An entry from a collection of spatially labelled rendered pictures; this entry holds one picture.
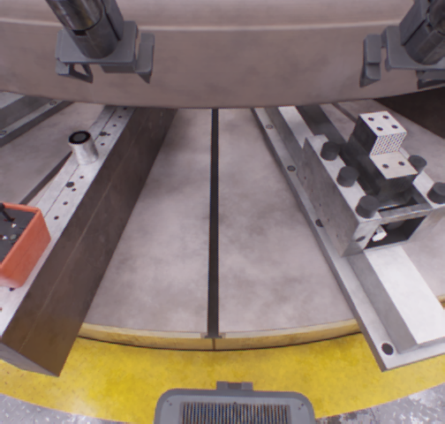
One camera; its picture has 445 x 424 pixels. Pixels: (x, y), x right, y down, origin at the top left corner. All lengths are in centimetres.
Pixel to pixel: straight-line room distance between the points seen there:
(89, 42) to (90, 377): 136
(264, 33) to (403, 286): 94
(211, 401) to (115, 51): 106
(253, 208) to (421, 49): 113
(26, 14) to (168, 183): 87
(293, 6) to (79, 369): 157
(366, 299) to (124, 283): 92
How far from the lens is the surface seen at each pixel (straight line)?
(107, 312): 133
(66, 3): 44
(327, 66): 114
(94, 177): 120
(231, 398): 124
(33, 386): 169
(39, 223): 99
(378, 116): 126
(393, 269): 131
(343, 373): 160
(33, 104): 230
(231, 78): 108
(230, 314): 126
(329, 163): 125
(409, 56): 54
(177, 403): 124
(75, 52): 52
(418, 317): 126
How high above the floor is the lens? 148
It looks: 50 degrees down
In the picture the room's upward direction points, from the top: straight up
